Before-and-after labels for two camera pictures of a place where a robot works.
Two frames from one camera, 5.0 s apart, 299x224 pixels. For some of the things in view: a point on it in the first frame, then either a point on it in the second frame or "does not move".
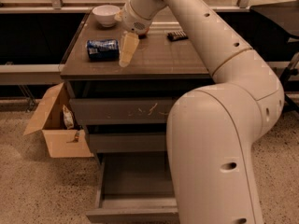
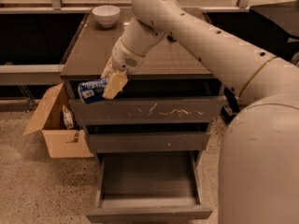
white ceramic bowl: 106,14 does not move
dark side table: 285,14 does not move
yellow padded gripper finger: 129,43 -> 114,86
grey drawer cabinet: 124,113 does not move
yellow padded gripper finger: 119,16 -> 108,70
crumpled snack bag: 68,118 does not move
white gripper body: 131,20 -> 124,59
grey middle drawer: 129,142 does not move
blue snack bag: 103,49 -> 91,91
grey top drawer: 121,110 does not move
